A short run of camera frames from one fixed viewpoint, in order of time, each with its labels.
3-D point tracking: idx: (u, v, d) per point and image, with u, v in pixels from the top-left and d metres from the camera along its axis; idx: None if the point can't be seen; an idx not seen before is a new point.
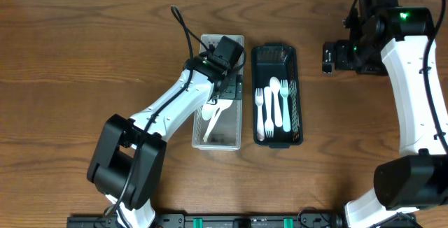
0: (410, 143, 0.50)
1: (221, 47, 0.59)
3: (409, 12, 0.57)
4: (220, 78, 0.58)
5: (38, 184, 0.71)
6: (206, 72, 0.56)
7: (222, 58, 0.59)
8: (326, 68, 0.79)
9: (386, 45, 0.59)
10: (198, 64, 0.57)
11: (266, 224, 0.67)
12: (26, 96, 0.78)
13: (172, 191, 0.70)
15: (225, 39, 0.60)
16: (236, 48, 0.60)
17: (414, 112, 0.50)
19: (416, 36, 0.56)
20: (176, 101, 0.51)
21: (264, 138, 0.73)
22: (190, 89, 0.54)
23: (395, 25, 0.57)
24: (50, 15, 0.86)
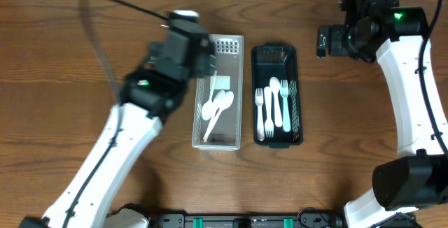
0: (407, 143, 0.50)
1: (170, 46, 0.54)
3: (404, 12, 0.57)
4: (166, 97, 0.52)
5: (38, 184, 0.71)
6: (147, 96, 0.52)
7: (171, 63, 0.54)
8: (320, 52, 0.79)
9: (381, 45, 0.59)
10: (132, 91, 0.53)
11: (266, 224, 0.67)
12: (26, 96, 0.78)
13: (172, 191, 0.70)
15: (171, 36, 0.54)
16: (188, 42, 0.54)
17: (411, 112, 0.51)
19: (409, 36, 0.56)
20: (101, 166, 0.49)
21: (264, 138, 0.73)
22: (118, 140, 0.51)
23: (390, 26, 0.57)
24: (50, 15, 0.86)
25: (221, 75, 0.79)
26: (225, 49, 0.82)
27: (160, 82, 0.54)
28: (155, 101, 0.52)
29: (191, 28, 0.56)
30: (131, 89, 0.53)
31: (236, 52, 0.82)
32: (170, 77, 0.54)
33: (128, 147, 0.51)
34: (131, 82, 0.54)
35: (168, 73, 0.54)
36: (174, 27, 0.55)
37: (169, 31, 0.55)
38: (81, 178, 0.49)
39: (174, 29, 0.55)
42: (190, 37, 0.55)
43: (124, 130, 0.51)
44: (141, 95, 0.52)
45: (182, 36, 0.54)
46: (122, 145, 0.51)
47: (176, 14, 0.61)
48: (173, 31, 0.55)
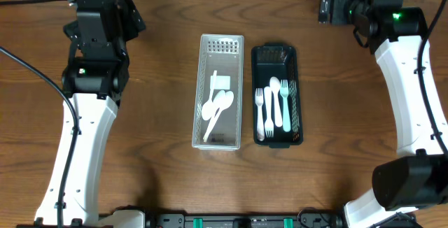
0: (407, 143, 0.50)
1: (89, 27, 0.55)
3: (402, 12, 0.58)
4: (109, 77, 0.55)
5: (38, 183, 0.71)
6: (92, 82, 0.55)
7: (98, 42, 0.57)
8: (321, 17, 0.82)
9: (379, 45, 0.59)
10: (74, 81, 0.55)
11: (266, 224, 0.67)
12: (26, 96, 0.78)
13: (171, 191, 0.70)
15: (82, 17, 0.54)
16: (103, 18, 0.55)
17: (411, 111, 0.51)
19: (407, 36, 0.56)
20: (75, 156, 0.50)
21: (264, 138, 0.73)
22: (83, 129, 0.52)
23: (389, 26, 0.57)
24: (50, 15, 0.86)
25: (221, 75, 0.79)
26: (225, 49, 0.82)
27: (96, 66, 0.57)
28: (100, 82, 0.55)
29: (100, 0, 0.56)
30: (73, 80, 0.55)
31: (236, 52, 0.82)
32: (106, 57, 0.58)
33: (92, 130, 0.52)
34: (70, 73, 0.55)
35: (99, 54, 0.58)
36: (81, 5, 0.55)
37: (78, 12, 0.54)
38: (59, 174, 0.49)
39: (81, 9, 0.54)
42: (101, 9, 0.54)
43: (82, 117, 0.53)
44: (87, 82, 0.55)
45: (93, 12, 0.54)
46: (87, 132, 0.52)
47: None
48: (81, 12, 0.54)
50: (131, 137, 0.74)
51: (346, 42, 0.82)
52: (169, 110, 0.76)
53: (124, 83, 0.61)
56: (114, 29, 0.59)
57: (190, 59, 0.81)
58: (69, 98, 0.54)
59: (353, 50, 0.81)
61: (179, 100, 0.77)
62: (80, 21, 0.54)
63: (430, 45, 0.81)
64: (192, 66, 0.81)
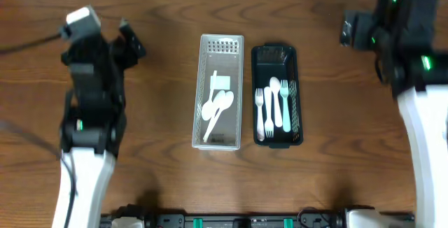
0: (428, 219, 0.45)
1: (80, 80, 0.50)
3: (434, 59, 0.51)
4: (108, 129, 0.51)
5: (38, 184, 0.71)
6: (89, 136, 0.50)
7: (93, 94, 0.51)
8: (344, 40, 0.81)
9: (404, 90, 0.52)
10: (71, 137, 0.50)
11: (266, 224, 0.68)
12: (26, 96, 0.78)
13: (172, 191, 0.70)
15: (75, 72, 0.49)
16: (98, 70, 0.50)
17: (435, 188, 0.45)
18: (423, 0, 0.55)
19: (438, 89, 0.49)
20: (70, 224, 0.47)
21: (264, 138, 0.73)
22: (78, 191, 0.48)
23: (416, 75, 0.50)
24: (49, 15, 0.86)
25: (221, 75, 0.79)
26: (225, 49, 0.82)
27: (94, 118, 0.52)
28: (98, 136, 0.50)
29: (93, 50, 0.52)
30: (69, 136, 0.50)
31: (236, 52, 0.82)
32: (102, 109, 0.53)
33: (87, 192, 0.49)
34: (66, 128, 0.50)
35: (96, 105, 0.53)
36: (73, 58, 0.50)
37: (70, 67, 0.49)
38: None
39: (75, 61, 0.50)
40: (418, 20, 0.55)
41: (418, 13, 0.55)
42: (92, 63, 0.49)
43: (79, 177, 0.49)
44: (85, 138, 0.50)
45: (85, 66, 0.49)
46: (82, 195, 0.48)
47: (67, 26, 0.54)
48: (74, 66, 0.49)
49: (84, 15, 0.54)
50: (131, 138, 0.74)
51: (345, 42, 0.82)
52: (169, 110, 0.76)
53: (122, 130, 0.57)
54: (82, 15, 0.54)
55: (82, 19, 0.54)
56: (109, 77, 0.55)
57: (190, 59, 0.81)
58: (66, 157, 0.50)
59: (353, 50, 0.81)
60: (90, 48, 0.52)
61: (179, 100, 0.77)
62: (71, 76, 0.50)
63: None
64: (192, 66, 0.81)
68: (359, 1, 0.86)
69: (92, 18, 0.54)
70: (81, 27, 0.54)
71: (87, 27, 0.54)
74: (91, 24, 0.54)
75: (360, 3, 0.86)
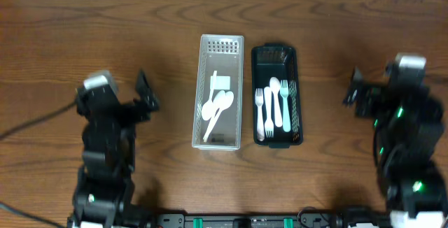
0: None
1: (92, 161, 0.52)
3: (424, 194, 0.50)
4: (118, 208, 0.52)
5: (38, 183, 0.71)
6: (100, 210, 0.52)
7: (102, 173, 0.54)
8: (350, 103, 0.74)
9: (395, 211, 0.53)
10: (84, 210, 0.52)
11: (266, 224, 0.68)
12: (26, 96, 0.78)
13: (172, 191, 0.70)
15: (88, 158, 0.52)
16: (107, 157, 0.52)
17: None
18: (427, 108, 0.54)
19: (429, 212, 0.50)
20: None
21: (264, 138, 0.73)
22: None
23: (409, 204, 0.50)
24: (50, 15, 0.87)
25: (221, 76, 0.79)
26: (225, 49, 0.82)
27: (104, 191, 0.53)
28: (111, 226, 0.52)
29: (106, 133, 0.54)
30: (83, 208, 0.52)
31: (236, 53, 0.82)
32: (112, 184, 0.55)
33: None
34: (78, 201, 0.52)
35: (106, 182, 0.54)
36: (87, 143, 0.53)
37: (84, 152, 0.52)
38: None
39: (88, 147, 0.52)
40: (421, 144, 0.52)
41: (430, 133, 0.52)
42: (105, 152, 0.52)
43: None
44: (94, 212, 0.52)
45: (99, 155, 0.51)
46: None
47: (85, 91, 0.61)
48: (87, 152, 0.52)
49: (101, 84, 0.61)
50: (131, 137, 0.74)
51: (345, 43, 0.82)
52: (169, 110, 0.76)
53: (130, 201, 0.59)
54: (96, 81, 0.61)
55: (99, 88, 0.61)
56: (120, 152, 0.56)
57: (190, 59, 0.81)
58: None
59: (353, 51, 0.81)
60: (102, 133, 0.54)
61: (180, 100, 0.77)
62: (84, 159, 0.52)
63: (430, 45, 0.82)
64: (192, 67, 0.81)
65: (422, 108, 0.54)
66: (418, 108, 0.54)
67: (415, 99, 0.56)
68: (358, 1, 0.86)
69: (108, 87, 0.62)
70: (99, 96, 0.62)
71: (105, 98, 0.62)
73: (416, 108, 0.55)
74: (106, 91, 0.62)
75: (359, 3, 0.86)
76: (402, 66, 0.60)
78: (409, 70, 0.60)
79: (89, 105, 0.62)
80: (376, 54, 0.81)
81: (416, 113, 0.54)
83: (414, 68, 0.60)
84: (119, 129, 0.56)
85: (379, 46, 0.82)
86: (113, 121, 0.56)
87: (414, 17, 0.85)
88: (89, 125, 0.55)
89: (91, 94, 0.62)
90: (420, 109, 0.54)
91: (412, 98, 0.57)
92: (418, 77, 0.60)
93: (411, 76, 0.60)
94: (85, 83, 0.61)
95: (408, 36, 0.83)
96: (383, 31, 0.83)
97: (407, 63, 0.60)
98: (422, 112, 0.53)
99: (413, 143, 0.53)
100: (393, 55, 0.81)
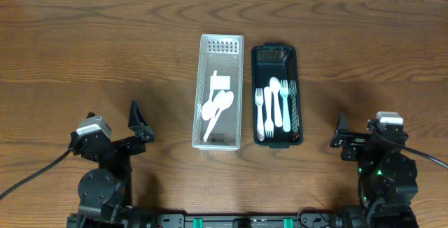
0: None
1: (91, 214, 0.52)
3: None
4: None
5: (38, 183, 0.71)
6: None
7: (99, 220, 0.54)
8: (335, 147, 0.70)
9: None
10: None
11: (266, 224, 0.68)
12: (26, 96, 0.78)
13: (172, 191, 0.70)
15: (85, 212, 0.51)
16: (103, 210, 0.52)
17: None
18: (404, 173, 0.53)
19: None
20: None
21: (264, 138, 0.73)
22: None
23: None
24: (50, 15, 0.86)
25: (222, 75, 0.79)
26: (225, 49, 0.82)
27: None
28: None
29: (101, 187, 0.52)
30: None
31: (236, 52, 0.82)
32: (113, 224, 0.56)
33: None
34: None
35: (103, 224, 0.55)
36: (82, 196, 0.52)
37: (80, 205, 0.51)
38: None
39: (84, 202, 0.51)
40: (400, 201, 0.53)
41: (405, 195, 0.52)
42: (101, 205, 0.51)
43: None
44: None
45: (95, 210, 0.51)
46: None
47: (77, 140, 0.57)
48: (83, 207, 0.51)
49: (93, 132, 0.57)
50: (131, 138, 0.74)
51: (345, 42, 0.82)
52: (169, 110, 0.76)
53: None
54: (88, 129, 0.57)
55: (92, 135, 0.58)
56: (118, 198, 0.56)
57: (190, 59, 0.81)
58: None
59: (353, 50, 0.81)
60: (94, 185, 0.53)
61: (179, 100, 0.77)
62: (80, 212, 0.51)
63: (430, 46, 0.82)
64: (192, 66, 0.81)
65: (399, 171, 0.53)
66: (395, 170, 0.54)
67: (393, 161, 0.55)
68: (358, 1, 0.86)
69: (101, 133, 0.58)
70: (94, 142, 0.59)
71: (99, 143, 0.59)
73: (393, 170, 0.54)
74: (100, 136, 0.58)
75: (360, 3, 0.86)
76: (381, 123, 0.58)
78: (388, 129, 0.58)
79: (85, 150, 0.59)
80: (376, 54, 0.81)
81: (393, 176, 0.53)
83: (393, 126, 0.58)
84: (115, 180, 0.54)
85: (379, 46, 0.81)
86: (108, 173, 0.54)
87: (414, 17, 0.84)
88: (85, 177, 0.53)
89: (85, 140, 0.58)
90: (395, 172, 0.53)
91: (390, 159, 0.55)
92: (397, 134, 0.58)
93: (391, 133, 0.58)
94: (76, 130, 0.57)
95: (408, 36, 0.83)
96: (383, 31, 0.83)
97: (386, 121, 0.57)
98: (400, 177, 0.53)
99: (391, 201, 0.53)
100: (393, 54, 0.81)
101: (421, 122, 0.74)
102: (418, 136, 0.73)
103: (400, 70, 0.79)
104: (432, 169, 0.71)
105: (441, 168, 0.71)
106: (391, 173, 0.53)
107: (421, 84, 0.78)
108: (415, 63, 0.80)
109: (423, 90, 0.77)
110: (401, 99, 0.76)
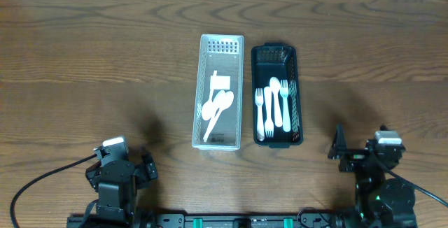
0: None
1: (106, 195, 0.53)
3: None
4: None
5: (38, 183, 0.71)
6: None
7: (111, 206, 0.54)
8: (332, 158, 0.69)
9: None
10: None
11: (266, 224, 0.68)
12: (26, 96, 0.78)
13: (172, 191, 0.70)
15: (103, 188, 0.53)
16: (120, 188, 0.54)
17: None
18: (402, 200, 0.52)
19: None
20: None
21: (264, 138, 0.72)
22: None
23: None
24: (50, 15, 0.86)
25: (222, 75, 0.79)
26: (225, 49, 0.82)
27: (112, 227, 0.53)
28: None
29: (122, 168, 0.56)
30: None
31: (236, 52, 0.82)
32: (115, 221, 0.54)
33: None
34: None
35: (112, 218, 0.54)
36: (104, 175, 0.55)
37: (100, 182, 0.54)
38: None
39: (105, 178, 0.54)
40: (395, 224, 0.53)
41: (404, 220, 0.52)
42: (120, 183, 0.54)
43: None
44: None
45: (114, 184, 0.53)
46: None
47: (102, 148, 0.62)
48: (103, 182, 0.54)
49: (118, 144, 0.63)
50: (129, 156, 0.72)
51: (345, 42, 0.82)
52: (168, 110, 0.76)
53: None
54: (113, 143, 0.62)
55: (116, 147, 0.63)
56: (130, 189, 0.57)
57: (190, 59, 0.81)
58: None
59: (352, 50, 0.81)
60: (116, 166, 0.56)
61: (179, 100, 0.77)
62: (99, 191, 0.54)
63: (430, 45, 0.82)
64: (192, 66, 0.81)
65: (398, 198, 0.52)
66: (394, 197, 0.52)
67: (393, 187, 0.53)
68: (358, 1, 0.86)
69: (123, 149, 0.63)
70: (114, 154, 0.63)
71: (117, 154, 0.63)
73: (391, 198, 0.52)
74: (122, 150, 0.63)
75: (359, 3, 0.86)
76: (379, 143, 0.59)
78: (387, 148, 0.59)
79: (102, 161, 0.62)
80: (376, 54, 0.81)
81: (390, 204, 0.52)
83: (391, 146, 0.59)
84: (133, 167, 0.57)
85: (379, 46, 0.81)
86: (129, 161, 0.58)
87: (414, 17, 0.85)
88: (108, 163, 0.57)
89: (107, 151, 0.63)
90: (394, 200, 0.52)
91: (390, 185, 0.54)
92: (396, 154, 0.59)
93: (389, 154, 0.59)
94: (103, 143, 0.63)
95: (408, 36, 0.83)
96: (383, 30, 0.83)
97: (385, 141, 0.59)
98: (399, 204, 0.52)
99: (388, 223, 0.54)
100: (393, 54, 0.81)
101: (421, 122, 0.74)
102: (418, 136, 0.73)
103: (400, 70, 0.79)
104: (432, 169, 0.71)
105: (442, 168, 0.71)
106: (389, 202, 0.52)
107: (421, 85, 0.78)
108: (415, 63, 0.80)
109: (423, 90, 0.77)
110: (401, 99, 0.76)
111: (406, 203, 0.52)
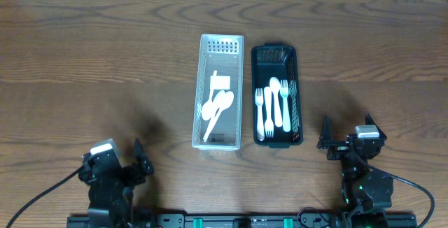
0: None
1: (97, 219, 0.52)
3: None
4: None
5: (38, 183, 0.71)
6: None
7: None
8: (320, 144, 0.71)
9: None
10: None
11: (266, 224, 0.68)
12: (26, 96, 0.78)
13: (172, 191, 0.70)
15: (93, 214, 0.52)
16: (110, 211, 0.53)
17: None
18: (381, 189, 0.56)
19: None
20: None
21: (264, 138, 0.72)
22: None
23: None
24: (50, 15, 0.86)
25: (221, 75, 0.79)
26: (225, 49, 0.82)
27: None
28: None
29: (110, 189, 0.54)
30: None
31: (236, 52, 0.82)
32: None
33: None
34: None
35: None
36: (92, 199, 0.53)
37: (89, 208, 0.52)
38: None
39: (94, 203, 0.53)
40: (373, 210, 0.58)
41: (380, 208, 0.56)
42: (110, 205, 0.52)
43: None
44: None
45: (103, 210, 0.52)
46: None
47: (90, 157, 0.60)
48: (92, 208, 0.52)
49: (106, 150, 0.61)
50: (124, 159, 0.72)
51: (345, 42, 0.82)
52: (168, 110, 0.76)
53: None
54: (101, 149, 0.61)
55: (104, 154, 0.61)
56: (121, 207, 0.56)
57: (190, 59, 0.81)
58: None
59: (353, 50, 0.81)
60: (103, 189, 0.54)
61: (179, 100, 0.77)
62: (90, 216, 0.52)
63: (430, 45, 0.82)
64: (192, 66, 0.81)
65: (378, 189, 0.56)
66: (374, 187, 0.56)
67: (374, 178, 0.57)
68: (358, 1, 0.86)
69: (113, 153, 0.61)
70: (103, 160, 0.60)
71: (108, 161, 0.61)
73: (372, 188, 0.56)
74: (111, 157, 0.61)
75: (359, 3, 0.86)
76: (359, 138, 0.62)
78: (366, 142, 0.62)
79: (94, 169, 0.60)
80: (376, 54, 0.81)
81: (371, 194, 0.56)
83: (370, 139, 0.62)
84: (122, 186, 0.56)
85: (379, 46, 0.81)
86: (117, 179, 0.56)
87: (414, 17, 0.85)
88: (94, 184, 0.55)
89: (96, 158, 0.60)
90: (374, 189, 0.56)
91: (372, 176, 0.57)
92: (375, 147, 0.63)
93: (368, 147, 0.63)
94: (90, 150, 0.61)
95: (408, 36, 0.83)
96: (383, 30, 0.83)
97: (363, 136, 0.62)
98: (377, 193, 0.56)
99: (367, 208, 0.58)
100: (393, 54, 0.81)
101: (421, 122, 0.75)
102: (418, 136, 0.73)
103: (400, 70, 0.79)
104: (432, 168, 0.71)
105: (442, 168, 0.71)
106: (370, 191, 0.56)
107: (421, 85, 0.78)
108: (415, 63, 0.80)
109: (423, 90, 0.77)
110: (401, 99, 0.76)
111: (384, 198, 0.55)
